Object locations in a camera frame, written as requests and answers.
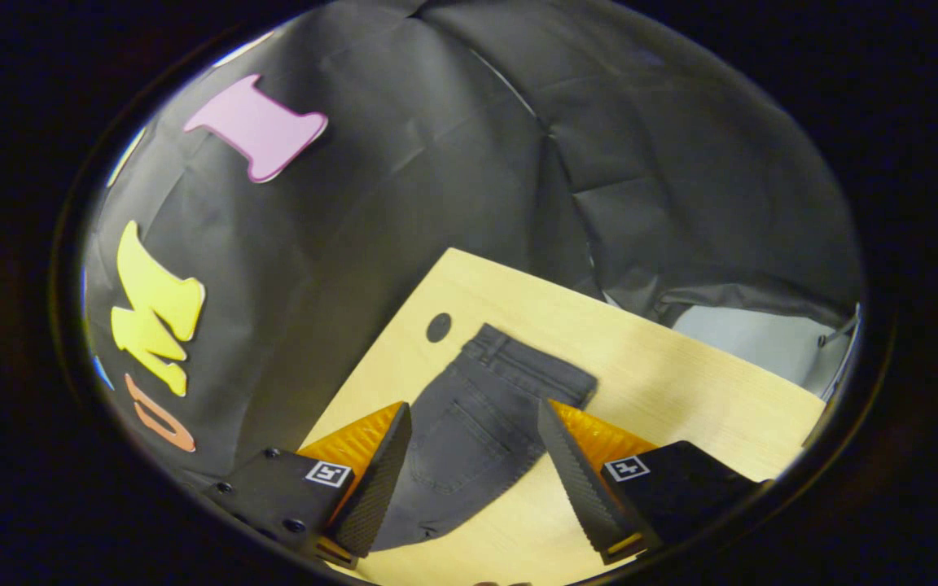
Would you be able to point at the black backdrop cloth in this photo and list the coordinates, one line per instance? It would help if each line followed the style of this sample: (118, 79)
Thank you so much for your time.
(436, 163)

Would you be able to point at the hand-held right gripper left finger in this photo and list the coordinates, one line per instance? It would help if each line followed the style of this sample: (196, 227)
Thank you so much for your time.
(375, 496)

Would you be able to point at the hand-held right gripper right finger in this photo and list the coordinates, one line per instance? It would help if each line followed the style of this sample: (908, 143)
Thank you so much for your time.
(583, 488)

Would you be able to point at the black jeans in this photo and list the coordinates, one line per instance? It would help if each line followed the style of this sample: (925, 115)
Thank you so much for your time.
(469, 423)

